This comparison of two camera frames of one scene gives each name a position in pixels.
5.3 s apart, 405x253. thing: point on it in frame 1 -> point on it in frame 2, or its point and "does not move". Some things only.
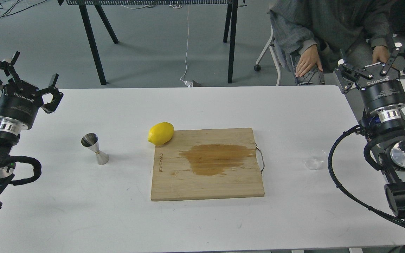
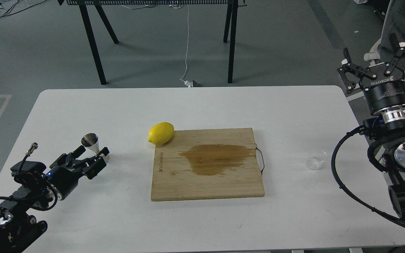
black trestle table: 232,13 does not move
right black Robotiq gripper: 381,89 does not move
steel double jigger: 91,140 does not move
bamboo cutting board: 207,163 does not move
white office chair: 257,67 -> 374,54
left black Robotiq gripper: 19,101 -> 64,173
